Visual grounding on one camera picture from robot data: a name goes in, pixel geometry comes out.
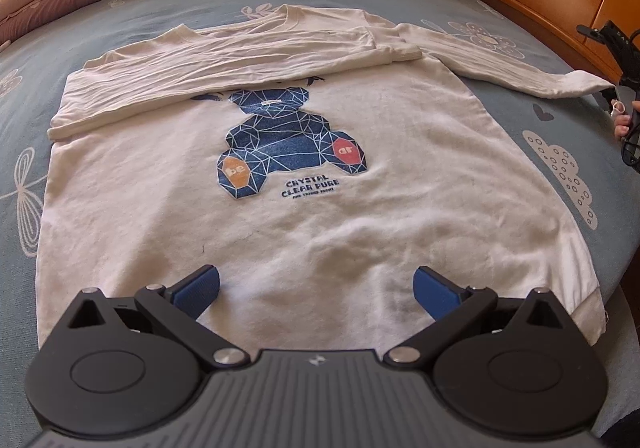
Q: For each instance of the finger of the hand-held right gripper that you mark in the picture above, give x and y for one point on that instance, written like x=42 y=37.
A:
x=587 y=30

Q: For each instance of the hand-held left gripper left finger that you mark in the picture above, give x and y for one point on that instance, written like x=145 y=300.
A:
x=197 y=290

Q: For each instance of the white long-sleeve printed shirt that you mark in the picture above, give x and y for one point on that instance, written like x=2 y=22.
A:
x=300 y=238

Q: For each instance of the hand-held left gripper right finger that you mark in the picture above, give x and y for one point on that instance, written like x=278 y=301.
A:
x=435 y=290

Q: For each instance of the person's right hand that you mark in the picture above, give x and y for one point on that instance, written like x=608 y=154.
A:
x=622 y=128

